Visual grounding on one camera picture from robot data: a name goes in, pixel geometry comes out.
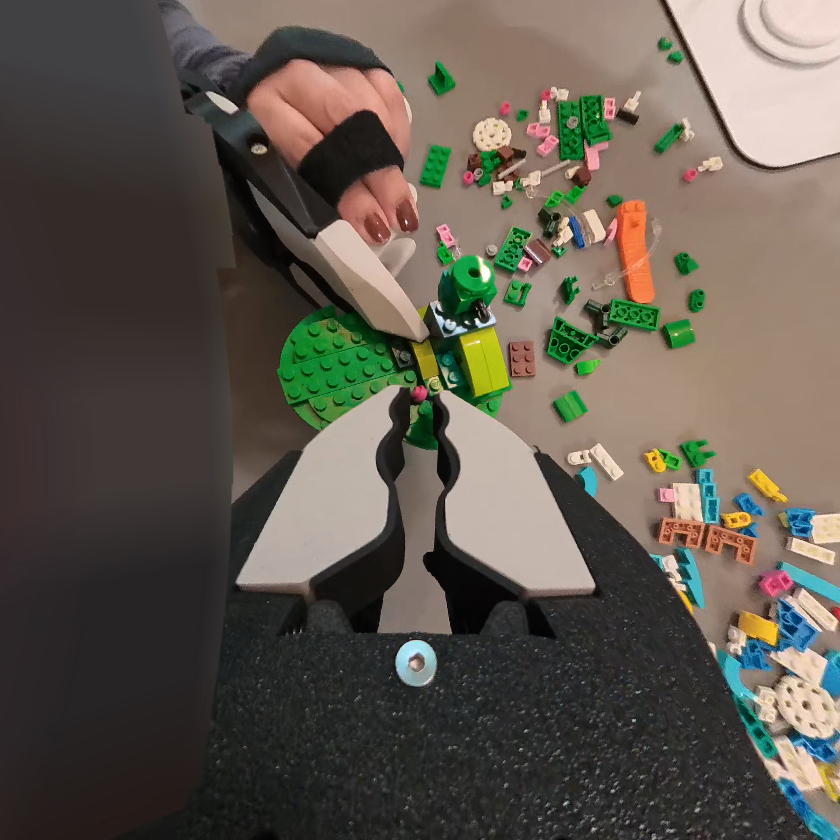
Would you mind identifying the green lego model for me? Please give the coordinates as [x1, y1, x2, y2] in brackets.
[276, 255, 514, 451]

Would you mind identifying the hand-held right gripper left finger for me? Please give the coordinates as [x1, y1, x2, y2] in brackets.
[234, 385, 409, 636]

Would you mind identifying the orange brick separator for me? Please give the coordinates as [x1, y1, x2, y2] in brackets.
[615, 199, 658, 305]

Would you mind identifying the white rounded base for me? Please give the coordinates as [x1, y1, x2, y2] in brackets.
[661, 0, 840, 169]

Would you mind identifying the scatter of green lego pieces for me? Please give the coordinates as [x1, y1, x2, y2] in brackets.
[420, 36, 724, 424]

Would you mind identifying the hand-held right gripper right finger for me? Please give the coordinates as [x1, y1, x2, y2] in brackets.
[423, 391, 598, 636]

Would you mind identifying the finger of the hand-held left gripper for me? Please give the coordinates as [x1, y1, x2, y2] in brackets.
[289, 259, 368, 322]
[314, 219, 431, 343]

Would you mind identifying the person's left hand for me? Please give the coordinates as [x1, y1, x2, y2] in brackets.
[238, 26, 422, 245]

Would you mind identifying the person's left forearm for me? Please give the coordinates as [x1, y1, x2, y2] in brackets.
[159, 0, 257, 96]

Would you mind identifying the pile of colourful lego pieces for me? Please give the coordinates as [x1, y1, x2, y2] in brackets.
[566, 438, 840, 840]

